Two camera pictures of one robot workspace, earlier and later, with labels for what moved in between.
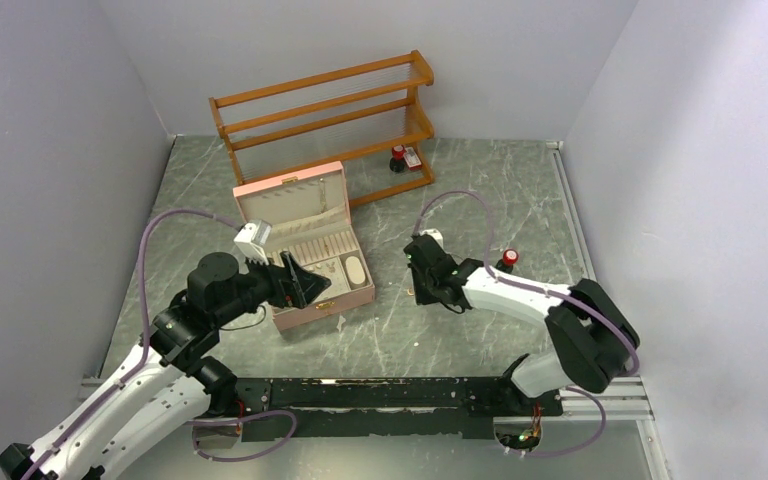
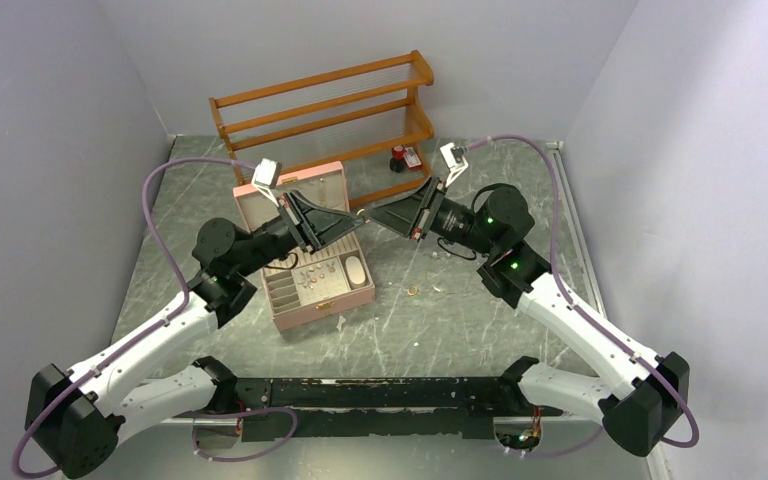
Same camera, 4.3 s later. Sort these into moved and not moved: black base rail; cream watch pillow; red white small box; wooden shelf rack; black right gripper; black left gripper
Moved: black right gripper; black left gripper
Not moved: red white small box; black base rail; wooden shelf rack; cream watch pillow
